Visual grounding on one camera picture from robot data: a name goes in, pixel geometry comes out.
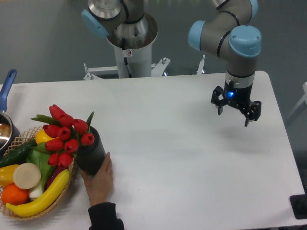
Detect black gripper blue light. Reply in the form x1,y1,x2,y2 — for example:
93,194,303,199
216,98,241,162
211,74,262,127

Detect black ribbed vase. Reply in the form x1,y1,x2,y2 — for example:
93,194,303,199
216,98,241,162
75,126,106,175

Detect black sleeved forearm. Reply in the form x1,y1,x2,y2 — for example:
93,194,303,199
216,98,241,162
88,202,124,230

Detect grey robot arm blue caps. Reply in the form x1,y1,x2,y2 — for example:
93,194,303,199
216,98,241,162
81,0,262,123

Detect bare human hand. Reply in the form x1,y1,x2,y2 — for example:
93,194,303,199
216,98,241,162
80,152,113,206

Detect black device at table edge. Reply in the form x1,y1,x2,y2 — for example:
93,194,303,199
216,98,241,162
289,194,307,219

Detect red tulip bouquet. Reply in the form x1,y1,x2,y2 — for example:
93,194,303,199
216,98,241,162
31,104,96,168

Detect purple eggplant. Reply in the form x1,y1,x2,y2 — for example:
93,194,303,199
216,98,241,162
45,166,67,189

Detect yellow lemon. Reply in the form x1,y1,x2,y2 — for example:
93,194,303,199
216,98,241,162
35,129,56,145

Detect yellow banana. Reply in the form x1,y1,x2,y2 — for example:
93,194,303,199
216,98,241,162
5,169,70,217

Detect green bok choy cabbage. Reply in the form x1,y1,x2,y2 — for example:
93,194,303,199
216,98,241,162
26,142,56,200

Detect woven wicker basket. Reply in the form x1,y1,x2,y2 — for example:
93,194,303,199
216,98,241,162
0,126,74,220

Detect beige round radish slice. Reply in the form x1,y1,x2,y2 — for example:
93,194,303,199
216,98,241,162
13,163,41,189

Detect green cucumber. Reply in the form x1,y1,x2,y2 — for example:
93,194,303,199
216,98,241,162
0,139,37,168

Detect yellow bell pepper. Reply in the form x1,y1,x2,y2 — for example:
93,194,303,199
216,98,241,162
0,164,19,187

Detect orange fruit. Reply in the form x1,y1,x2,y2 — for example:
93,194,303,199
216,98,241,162
1,184,28,205

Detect white frame at right edge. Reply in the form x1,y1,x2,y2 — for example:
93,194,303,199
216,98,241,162
284,82,307,127

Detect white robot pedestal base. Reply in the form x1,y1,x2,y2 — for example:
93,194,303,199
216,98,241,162
84,13,171,80

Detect blue handled saucepan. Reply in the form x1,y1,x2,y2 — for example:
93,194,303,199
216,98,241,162
0,69,20,158

